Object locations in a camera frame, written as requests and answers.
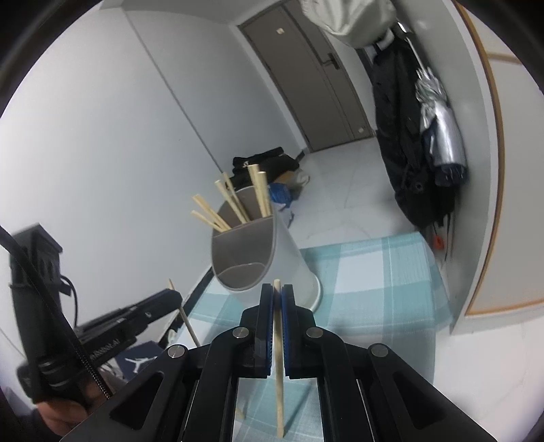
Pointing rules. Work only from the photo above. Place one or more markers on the blue checkered table mat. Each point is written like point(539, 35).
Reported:
point(374, 297)

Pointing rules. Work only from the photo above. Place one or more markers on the person's left hand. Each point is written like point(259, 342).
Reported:
point(63, 418)

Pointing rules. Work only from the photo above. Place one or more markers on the small orange object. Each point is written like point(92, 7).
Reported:
point(439, 243)

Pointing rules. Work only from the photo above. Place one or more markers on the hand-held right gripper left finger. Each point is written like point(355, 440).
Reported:
point(267, 335)

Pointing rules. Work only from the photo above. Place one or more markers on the brown cardboard box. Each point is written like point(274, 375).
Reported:
point(293, 177)

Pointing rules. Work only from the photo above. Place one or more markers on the black clothes pile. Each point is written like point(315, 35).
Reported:
point(263, 161)

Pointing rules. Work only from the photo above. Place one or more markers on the silver folded umbrella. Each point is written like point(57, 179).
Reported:
point(442, 136)

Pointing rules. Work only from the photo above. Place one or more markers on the grey door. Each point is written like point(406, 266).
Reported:
point(306, 85)

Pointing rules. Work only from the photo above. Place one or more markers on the white grey utensil holder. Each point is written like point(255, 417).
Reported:
point(272, 263)

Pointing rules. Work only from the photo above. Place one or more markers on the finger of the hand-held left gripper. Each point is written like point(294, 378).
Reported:
point(161, 304)

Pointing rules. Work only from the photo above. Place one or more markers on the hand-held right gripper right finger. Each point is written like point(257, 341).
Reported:
point(290, 335)

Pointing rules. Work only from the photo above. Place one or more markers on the white shoulder bag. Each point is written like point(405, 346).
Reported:
point(348, 21)

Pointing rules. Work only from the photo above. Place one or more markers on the dark blue shoe box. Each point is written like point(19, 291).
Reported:
point(140, 361)

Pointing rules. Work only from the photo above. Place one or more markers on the black hanging jacket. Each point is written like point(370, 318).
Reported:
point(399, 148)

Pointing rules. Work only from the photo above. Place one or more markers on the white wardrobe with wooden trim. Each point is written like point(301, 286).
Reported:
point(510, 191)

